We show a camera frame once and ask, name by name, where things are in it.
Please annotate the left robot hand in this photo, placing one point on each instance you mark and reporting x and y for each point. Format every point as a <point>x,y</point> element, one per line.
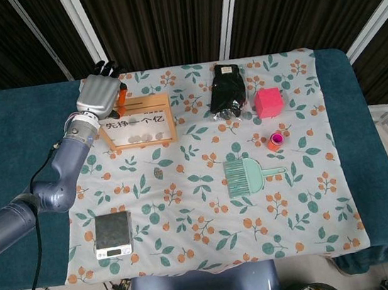
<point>98,95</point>

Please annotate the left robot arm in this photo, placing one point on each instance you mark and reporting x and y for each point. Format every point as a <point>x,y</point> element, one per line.
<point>67,158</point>

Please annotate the blue jeans leg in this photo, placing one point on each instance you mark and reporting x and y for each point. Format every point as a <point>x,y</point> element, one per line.
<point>380,254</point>

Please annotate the teal table cover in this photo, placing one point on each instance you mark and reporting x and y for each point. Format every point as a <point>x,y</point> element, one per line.
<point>7,141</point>

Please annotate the black gloves in plastic bag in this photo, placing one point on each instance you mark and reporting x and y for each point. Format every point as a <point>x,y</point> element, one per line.
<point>226,90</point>

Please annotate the silver digital scale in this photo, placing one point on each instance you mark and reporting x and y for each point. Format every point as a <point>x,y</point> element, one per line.
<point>112,231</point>

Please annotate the orange cup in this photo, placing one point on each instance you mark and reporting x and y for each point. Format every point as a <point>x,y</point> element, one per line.
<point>272,146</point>

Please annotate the magenta nested cup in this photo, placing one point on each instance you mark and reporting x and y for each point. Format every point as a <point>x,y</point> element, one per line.
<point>276,138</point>

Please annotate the mint green dustpan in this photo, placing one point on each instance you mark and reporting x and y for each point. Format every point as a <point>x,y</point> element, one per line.
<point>255,176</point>

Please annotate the mint green brush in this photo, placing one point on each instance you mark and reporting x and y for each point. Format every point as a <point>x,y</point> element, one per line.
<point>236,178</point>

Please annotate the pink foam cube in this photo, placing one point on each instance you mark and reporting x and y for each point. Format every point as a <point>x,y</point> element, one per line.
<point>269,104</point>

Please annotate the floral tablecloth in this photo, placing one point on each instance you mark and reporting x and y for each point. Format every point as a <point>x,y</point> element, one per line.
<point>225,219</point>

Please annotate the black power plug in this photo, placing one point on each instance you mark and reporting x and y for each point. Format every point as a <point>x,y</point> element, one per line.
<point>121,287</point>

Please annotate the wooden frame money box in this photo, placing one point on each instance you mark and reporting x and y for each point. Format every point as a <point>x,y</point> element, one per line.
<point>149,105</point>

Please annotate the white partition post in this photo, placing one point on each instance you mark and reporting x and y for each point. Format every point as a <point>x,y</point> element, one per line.
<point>86,30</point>
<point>229,11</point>
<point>378,24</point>

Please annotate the thin grey partition post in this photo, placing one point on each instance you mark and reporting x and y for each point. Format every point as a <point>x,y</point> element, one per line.
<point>40,38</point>

